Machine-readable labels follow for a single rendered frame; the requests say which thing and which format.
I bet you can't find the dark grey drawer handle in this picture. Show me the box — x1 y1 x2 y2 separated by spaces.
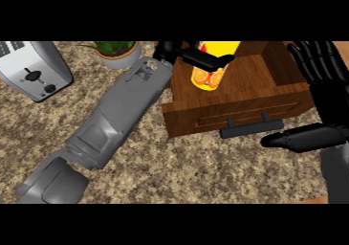
219 111 286 140

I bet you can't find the brown wooden drawer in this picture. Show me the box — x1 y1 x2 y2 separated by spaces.
160 40 318 139

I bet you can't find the yellow orange-print cup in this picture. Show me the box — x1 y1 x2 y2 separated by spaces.
190 40 241 92

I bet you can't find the potted green plant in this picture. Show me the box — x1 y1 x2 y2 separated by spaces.
79 40 144 70

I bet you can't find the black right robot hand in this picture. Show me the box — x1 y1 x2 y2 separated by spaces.
259 40 349 153

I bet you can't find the silver toaster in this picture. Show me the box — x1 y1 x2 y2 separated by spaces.
0 40 76 103

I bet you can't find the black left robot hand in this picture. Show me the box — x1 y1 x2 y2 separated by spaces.
151 40 237 73

